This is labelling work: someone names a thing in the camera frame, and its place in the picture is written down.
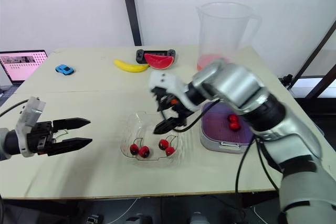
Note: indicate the red watermelon slice toy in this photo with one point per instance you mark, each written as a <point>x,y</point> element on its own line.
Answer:
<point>158,62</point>

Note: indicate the clear plastic bowl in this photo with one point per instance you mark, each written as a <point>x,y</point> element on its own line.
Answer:
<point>155,162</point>

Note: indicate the yellow toy banana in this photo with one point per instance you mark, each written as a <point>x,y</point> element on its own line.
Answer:
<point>128,67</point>

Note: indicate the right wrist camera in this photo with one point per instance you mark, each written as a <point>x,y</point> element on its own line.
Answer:
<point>170,81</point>

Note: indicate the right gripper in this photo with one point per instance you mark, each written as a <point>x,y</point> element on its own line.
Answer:
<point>181,112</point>

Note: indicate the black handheld game console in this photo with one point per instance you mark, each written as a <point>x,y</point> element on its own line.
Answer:
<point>140,55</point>

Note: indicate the laptop with pink screen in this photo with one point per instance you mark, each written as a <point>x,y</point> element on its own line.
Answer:
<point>21,64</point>

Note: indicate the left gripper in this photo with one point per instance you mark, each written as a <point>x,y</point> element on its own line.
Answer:
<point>39,136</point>

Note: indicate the clear plastic measuring jug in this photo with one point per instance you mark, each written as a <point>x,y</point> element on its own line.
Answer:
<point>223,32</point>

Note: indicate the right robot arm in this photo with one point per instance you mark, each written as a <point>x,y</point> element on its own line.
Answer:
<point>286,134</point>

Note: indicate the green cherry stem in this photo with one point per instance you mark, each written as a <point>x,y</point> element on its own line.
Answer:
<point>63,134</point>

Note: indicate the purple colander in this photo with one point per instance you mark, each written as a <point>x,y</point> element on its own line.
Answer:
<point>218,127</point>

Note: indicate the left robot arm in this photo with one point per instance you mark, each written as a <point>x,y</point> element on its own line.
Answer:
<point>6,142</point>

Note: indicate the blue toy car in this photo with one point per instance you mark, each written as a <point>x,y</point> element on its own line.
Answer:
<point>64,69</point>

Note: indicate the red cherry pair with stem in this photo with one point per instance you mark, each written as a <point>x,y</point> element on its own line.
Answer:
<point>163,144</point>
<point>144,152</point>

